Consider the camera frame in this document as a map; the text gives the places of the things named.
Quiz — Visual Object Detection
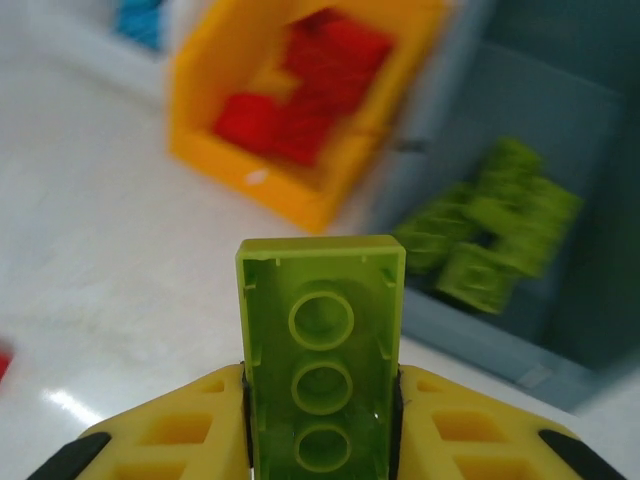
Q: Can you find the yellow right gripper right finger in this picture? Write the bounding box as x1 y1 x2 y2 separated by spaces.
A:
395 364 640 480

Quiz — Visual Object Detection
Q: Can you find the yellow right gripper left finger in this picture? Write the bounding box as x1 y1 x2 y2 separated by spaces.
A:
29 364 252 480

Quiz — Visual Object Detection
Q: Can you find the green lego brick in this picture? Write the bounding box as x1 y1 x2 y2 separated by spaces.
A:
433 240 522 315
233 235 408 480
472 136 585 281
393 183 482 275

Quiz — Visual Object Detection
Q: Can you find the gray plastic container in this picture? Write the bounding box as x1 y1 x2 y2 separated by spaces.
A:
369 0 640 417

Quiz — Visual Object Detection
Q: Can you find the red lego brick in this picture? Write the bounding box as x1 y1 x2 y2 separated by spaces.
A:
0 337 17 387
211 89 334 167
277 14 397 109

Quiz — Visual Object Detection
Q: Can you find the orange plastic container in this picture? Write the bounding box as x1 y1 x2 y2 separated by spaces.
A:
166 0 447 236

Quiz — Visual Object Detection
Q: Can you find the blue lego brick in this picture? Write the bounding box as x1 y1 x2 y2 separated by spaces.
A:
113 0 167 50

